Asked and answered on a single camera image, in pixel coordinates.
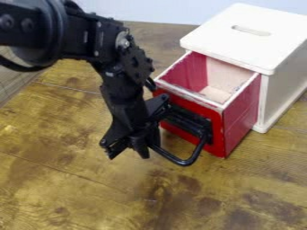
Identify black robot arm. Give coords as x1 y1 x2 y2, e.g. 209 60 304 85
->
0 0 171 159

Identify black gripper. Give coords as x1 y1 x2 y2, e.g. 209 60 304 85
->
99 86 173 161

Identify white wooden box cabinet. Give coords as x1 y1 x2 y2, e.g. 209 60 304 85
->
181 3 307 133

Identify red wooden drawer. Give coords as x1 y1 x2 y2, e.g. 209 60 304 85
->
154 51 262 158

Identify black metal drawer handle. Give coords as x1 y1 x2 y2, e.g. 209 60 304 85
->
149 103 214 166

